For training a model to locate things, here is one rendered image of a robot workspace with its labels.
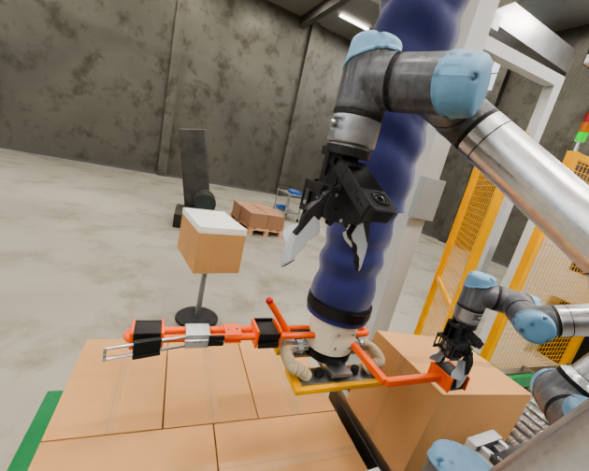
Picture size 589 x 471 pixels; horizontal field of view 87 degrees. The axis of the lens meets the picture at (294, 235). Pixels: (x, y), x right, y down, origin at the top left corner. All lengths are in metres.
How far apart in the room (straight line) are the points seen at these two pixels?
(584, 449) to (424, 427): 0.98
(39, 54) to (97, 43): 1.59
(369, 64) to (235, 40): 12.63
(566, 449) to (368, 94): 0.46
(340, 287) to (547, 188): 0.63
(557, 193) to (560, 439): 0.28
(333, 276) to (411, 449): 0.77
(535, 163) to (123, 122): 12.17
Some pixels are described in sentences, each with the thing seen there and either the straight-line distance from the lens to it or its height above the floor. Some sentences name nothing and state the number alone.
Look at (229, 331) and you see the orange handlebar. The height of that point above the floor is 1.14.
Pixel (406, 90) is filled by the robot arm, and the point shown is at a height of 1.80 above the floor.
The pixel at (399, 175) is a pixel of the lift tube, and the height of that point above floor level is 1.71.
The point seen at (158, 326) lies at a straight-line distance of 0.99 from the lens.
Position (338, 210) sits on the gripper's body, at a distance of 0.48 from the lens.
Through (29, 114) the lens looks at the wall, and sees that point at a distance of 12.78.
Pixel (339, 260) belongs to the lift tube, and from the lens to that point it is 0.96.
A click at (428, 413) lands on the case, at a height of 0.91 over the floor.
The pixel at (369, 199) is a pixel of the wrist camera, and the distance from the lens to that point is 0.41.
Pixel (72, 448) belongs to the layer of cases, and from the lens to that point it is 1.53.
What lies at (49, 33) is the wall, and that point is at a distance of 12.80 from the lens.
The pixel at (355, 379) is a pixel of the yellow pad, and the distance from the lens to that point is 1.17.
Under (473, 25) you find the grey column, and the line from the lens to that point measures 2.63.
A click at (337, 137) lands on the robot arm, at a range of 0.47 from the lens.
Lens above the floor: 1.69
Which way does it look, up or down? 14 degrees down
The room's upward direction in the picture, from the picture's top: 13 degrees clockwise
